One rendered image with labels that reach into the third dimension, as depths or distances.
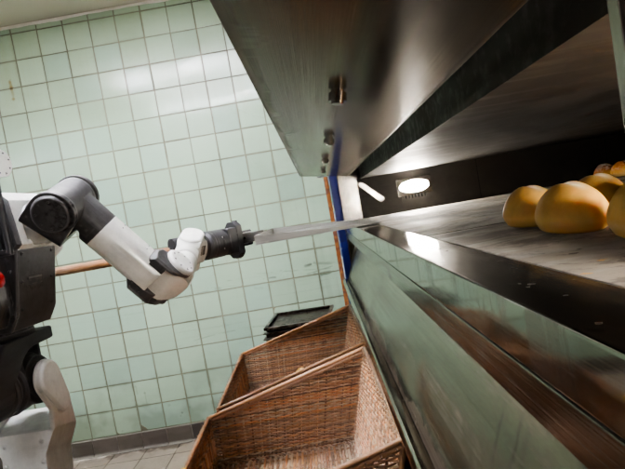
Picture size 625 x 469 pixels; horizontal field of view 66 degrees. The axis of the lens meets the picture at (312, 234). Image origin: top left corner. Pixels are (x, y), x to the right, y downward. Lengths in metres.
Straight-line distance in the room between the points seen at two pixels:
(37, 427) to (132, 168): 1.96
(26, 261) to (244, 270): 1.84
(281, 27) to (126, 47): 2.85
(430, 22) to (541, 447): 0.30
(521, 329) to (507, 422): 0.15
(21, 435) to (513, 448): 1.16
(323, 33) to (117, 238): 0.87
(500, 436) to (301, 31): 0.36
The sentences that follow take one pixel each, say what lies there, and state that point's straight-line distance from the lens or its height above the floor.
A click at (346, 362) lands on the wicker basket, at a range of 1.39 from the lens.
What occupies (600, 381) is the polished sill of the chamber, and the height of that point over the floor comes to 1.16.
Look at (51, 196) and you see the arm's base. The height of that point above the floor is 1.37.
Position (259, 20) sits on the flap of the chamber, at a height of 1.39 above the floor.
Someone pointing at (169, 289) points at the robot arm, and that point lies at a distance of 1.23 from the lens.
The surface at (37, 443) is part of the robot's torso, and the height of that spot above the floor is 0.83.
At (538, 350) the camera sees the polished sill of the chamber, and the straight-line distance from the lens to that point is 0.29.
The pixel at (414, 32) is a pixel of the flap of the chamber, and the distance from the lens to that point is 0.39.
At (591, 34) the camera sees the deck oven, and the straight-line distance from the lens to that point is 0.41.
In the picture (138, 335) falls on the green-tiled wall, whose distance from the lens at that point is 3.15.
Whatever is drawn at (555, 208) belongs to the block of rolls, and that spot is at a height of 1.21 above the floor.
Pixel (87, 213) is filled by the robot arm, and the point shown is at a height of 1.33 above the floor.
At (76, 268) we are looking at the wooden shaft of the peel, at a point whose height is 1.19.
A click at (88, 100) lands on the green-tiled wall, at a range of 3.22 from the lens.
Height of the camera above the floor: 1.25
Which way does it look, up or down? 3 degrees down
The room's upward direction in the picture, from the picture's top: 10 degrees counter-clockwise
